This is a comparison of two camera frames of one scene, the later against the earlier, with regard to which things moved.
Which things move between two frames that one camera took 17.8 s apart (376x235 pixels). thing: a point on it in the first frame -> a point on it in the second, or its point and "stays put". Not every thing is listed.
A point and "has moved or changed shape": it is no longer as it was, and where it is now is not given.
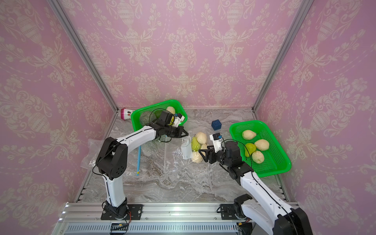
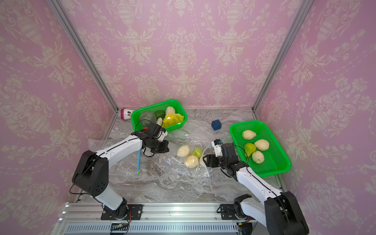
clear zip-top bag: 181,156 has moved or changed shape
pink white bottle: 126,114 stays put
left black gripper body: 171,131 -> 161,147
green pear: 249,148 stays put
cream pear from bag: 262,144 stays put
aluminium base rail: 84,218 stays put
